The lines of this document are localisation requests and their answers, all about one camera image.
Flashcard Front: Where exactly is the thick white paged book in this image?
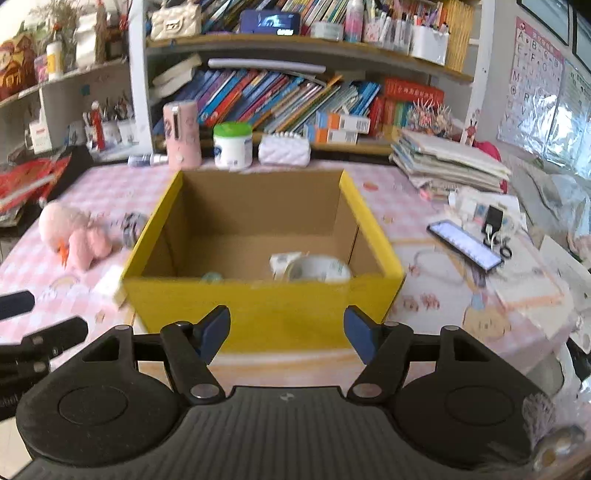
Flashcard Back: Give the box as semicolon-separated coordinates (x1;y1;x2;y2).
151;53;204;100

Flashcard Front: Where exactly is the yellow cardboard box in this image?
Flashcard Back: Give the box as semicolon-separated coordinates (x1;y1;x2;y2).
121;168;406;354

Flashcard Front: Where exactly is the white jar green lid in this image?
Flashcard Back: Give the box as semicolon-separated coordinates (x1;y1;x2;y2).
212;122;254;169

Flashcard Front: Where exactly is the pink white bottle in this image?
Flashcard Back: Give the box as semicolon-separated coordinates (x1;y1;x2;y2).
344;0;365;42

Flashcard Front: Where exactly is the pink alphabet wall poster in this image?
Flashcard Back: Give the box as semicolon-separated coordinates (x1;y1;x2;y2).
499;16;566;144

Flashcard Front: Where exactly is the black smartphone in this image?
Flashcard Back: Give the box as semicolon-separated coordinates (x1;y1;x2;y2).
427;220;504;272

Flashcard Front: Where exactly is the stack of papers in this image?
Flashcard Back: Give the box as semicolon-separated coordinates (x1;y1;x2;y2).
390;129;513;201

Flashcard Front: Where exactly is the white pen organiser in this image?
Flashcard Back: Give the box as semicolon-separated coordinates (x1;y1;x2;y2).
365;0;450;65

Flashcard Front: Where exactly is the yellow woven basket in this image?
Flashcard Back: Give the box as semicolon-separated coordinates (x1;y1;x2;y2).
445;0;476;72

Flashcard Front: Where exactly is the plastic covered wall chart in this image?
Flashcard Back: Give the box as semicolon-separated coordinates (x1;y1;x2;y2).
556;60;591;176

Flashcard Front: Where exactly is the colourful beaded crown ornament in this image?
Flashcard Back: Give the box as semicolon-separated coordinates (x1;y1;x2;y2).
406;102;455;138

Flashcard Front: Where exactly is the dried flower bouquet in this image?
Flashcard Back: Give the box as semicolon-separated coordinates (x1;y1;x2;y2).
28;0;79;42

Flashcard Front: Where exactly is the pink plush toy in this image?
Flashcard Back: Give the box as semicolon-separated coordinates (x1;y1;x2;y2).
38;200;114;272

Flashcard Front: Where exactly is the black plug with cable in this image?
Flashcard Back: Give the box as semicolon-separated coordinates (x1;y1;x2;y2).
482;205;514;259

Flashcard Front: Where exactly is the magenta fabric item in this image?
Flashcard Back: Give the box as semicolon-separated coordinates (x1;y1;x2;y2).
471;141;502;160

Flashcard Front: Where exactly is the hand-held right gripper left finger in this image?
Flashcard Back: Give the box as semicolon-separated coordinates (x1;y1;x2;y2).
81;305;232;402

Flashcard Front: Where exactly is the orange white carton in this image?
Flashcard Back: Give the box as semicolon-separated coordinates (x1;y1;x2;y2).
316;112;370;132
307;129;358;145

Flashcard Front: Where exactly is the black framed picture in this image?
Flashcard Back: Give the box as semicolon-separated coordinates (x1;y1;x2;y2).
517;0;571;44

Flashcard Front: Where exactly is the red doll ornament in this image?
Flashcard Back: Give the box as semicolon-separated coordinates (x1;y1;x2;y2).
90;100;106;151

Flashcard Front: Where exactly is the pink checked tablecloth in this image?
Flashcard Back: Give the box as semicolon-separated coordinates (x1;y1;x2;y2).
0;159;583;384

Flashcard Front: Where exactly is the white ceramic ornament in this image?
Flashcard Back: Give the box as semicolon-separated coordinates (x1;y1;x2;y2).
75;13;100;65

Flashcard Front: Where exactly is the white quilted purse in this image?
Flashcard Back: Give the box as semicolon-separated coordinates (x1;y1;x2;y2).
257;131;311;167

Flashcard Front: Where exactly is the cartoon figure card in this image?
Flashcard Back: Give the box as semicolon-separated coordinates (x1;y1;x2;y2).
462;108;481;146

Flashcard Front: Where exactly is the small video screen device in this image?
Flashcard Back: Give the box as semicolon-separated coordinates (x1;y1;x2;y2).
239;10;302;37

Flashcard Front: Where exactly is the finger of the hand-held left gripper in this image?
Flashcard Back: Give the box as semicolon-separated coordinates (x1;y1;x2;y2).
0;291;35;320
0;317;88;386

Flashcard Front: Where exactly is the row of colourful books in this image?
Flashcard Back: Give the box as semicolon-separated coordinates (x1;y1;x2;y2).
194;69;384;134

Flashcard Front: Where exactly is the yellow white bookshelf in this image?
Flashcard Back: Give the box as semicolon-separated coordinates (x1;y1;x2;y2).
128;0;481;158

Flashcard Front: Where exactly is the white bottle yellow label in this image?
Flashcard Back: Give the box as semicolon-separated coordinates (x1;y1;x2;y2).
46;41;64;81

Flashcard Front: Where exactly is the small grey toy figure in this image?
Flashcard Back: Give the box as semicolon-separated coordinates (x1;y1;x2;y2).
119;211;149;247

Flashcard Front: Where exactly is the cream handbag pearl handle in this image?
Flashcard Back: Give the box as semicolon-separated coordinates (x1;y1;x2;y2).
150;0;202;41

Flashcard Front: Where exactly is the white straw box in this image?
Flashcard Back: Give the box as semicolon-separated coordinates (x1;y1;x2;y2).
25;122;51;153

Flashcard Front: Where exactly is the red decorations plastic bag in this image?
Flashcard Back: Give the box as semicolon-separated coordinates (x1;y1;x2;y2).
0;157;72;215

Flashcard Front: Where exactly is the pink cylindrical humidifier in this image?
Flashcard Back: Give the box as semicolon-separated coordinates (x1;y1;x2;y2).
163;102;202;169

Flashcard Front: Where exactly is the white curved shelf unit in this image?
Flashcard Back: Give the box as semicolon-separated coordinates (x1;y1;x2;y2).
0;58;134;162

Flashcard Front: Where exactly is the white round tin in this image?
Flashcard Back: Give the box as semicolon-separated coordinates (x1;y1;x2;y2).
310;21;345;40

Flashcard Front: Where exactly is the white charger plug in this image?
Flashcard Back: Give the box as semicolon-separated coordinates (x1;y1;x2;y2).
93;265;127;308

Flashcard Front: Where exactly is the orange printed figure bag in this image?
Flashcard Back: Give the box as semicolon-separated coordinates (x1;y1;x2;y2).
0;34;38;100

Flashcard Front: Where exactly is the red boxed book set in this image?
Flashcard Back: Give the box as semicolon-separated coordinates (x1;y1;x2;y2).
369;78;445;127

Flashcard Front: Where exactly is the row of thin picture books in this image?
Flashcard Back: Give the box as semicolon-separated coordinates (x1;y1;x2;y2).
201;0;352;24

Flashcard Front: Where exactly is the yellow adhesive tape roll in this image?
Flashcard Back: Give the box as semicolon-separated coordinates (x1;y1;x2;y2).
284;255;352;282

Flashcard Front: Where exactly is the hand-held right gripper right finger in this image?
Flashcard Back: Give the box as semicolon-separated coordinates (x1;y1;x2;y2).
344;305;490;402

